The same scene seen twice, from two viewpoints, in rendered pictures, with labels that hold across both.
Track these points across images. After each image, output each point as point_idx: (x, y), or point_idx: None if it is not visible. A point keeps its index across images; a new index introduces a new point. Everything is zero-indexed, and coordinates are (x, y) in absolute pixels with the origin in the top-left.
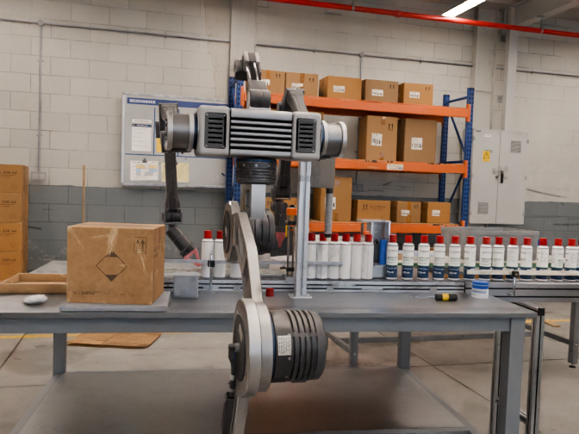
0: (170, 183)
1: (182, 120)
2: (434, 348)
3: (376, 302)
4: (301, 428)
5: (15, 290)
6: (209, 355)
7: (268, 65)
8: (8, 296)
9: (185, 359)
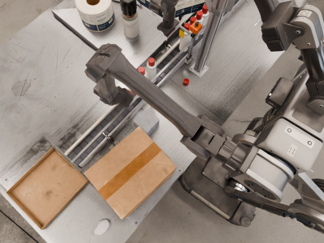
0: (111, 89)
1: (285, 185)
2: None
3: (244, 50)
4: None
5: (53, 218)
6: (16, 16)
7: None
8: (61, 228)
9: (8, 33)
